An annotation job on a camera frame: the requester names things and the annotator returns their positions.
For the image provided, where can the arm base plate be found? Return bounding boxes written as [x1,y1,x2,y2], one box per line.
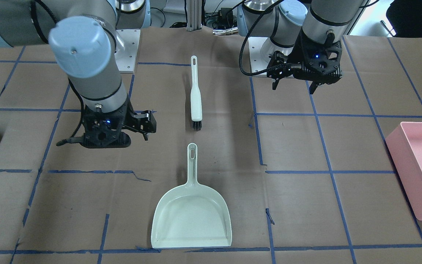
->
[248,37,280,73]
[115,29,141,73]

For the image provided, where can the white hand brush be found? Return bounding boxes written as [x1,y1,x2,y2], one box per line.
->
[190,55,203,131]

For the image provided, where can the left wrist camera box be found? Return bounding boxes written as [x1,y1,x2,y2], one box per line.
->
[293,32,343,85]

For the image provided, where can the white plastic dustpan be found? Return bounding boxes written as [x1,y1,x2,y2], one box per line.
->
[151,143,233,249]

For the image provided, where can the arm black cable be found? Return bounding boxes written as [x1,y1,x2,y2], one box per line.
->
[32,0,87,147]
[239,0,292,77]

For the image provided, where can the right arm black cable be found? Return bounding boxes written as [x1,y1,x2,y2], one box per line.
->
[32,0,87,147]

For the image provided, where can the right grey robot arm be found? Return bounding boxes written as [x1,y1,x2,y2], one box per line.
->
[0,0,157,148]

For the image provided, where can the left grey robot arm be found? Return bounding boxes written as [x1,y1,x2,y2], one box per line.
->
[236,0,365,95]

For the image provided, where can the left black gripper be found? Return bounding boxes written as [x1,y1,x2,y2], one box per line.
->
[267,37,323,95]

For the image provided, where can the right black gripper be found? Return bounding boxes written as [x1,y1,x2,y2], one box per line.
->
[118,99,157,141]

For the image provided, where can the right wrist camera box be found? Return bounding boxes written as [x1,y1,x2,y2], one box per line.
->
[80,106,131,149]

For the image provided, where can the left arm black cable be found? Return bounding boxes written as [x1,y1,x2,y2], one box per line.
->
[239,0,292,77]

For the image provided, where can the aluminium frame post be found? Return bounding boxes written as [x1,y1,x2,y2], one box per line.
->
[185,0,205,32]

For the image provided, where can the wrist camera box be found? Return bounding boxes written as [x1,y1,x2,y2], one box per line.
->
[80,106,131,149]
[293,32,343,85]

